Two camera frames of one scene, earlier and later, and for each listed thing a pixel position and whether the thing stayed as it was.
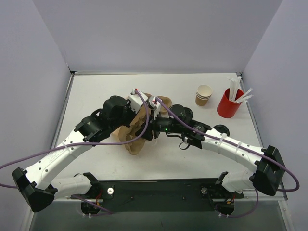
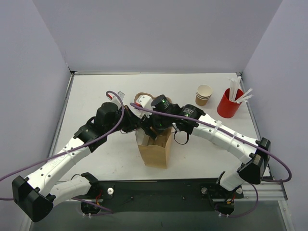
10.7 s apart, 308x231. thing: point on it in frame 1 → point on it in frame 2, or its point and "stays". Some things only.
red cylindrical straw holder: [227, 109] stays
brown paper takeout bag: [135, 125] → [155, 151]
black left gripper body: [131, 113] stays
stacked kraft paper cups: [204, 92] stays
